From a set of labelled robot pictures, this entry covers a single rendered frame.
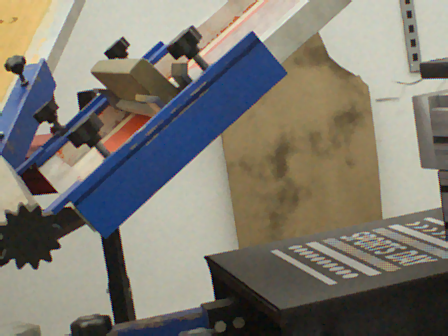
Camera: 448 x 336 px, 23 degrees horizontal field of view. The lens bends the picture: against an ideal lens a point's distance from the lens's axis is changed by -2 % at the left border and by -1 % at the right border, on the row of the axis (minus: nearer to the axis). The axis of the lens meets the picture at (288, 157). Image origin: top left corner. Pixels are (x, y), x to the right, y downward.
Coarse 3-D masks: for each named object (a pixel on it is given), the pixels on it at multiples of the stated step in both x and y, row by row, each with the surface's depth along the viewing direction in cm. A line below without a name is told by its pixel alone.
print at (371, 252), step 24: (336, 240) 187; (360, 240) 184; (384, 240) 181; (408, 240) 178; (432, 240) 176; (312, 264) 172; (336, 264) 169; (360, 264) 167; (384, 264) 165; (408, 264) 162
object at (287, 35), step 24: (240, 0) 192; (312, 0) 139; (336, 0) 139; (216, 24) 191; (288, 24) 138; (312, 24) 139; (288, 48) 138; (168, 72) 189; (120, 120) 187; (72, 144) 185; (48, 168) 176
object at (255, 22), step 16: (272, 0) 182; (288, 0) 171; (256, 16) 180; (272, 16) 169; (240, 32) 178; (256, 32) 168; (224, 48) 176; (192, 64) 185; (128, 128) 177; (112, 144) 175
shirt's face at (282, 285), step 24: (408, 216) 198; (432, 216) 195; (288, 240) 193; (312, 240) 190; (216, 264) 182; (240, 264) 179; (264, 264) 177; (288, 264) 174; (432, 264) 160; (264, 288) 161; (288, 288) 159; (312, 288) 157; (336, 288) 155; (360, 288) 153
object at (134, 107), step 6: (174, 84) 150; (180, 90) 147; (120, 102) 176; (126, 102) 171; (132, 102) 167; (120, 108) 177; (126, 108) 169; (132, 108) 163; (138, 108) 159; (144, 108) 155; (150, 108) 151; (144, 114) 155; (150, 114) 149
